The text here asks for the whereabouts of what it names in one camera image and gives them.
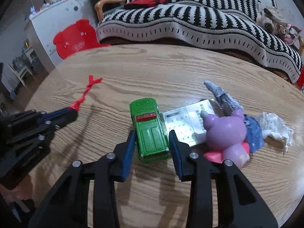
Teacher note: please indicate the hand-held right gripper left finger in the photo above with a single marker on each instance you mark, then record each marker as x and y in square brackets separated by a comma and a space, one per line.
[128, 156]

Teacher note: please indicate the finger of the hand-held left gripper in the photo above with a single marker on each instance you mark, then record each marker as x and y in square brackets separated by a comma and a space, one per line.
[59, 113]
[64, 122]

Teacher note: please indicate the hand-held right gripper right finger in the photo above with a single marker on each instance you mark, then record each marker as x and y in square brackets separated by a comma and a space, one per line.
[175, 156]

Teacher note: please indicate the green toy car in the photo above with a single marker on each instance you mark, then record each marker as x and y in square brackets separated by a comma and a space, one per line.
[149, 135]

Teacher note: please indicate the red twist tie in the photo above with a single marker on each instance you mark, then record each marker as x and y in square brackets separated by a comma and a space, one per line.
[86, 91]

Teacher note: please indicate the silver foil packet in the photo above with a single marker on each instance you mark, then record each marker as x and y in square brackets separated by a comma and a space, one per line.
[182, 123]

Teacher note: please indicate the purple pig toy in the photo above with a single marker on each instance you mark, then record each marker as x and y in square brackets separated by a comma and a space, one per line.
[225, 130]

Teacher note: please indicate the white shelf rack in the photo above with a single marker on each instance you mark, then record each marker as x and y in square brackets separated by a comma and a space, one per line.
[22, 61]

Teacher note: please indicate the red bear-shaped stool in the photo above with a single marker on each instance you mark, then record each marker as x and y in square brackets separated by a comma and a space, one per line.
[76, 38]

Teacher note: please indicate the blue crumpled wrapper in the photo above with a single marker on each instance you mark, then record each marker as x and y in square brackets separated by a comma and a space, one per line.
[225, 97]

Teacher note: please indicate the white cabinet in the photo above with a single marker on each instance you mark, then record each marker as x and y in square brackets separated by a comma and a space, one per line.
[54, 21]

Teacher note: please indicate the white crumpled tissue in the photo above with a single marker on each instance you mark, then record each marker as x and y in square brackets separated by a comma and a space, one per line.
[273, 125]

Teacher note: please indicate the wooden sofa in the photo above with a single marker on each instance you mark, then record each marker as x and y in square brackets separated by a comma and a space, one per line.
[99, 4]

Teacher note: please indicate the black white striped sofa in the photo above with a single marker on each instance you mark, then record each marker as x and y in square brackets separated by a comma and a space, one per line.
[190, 21]

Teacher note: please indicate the red plastic bag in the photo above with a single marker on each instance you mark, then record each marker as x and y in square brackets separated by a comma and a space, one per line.
[301, 78]

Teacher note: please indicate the pink printed pillow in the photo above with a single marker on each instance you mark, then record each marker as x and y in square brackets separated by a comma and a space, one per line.
[291, 34]

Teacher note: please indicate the beige plush toy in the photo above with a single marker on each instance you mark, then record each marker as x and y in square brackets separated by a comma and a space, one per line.
[270, 16]

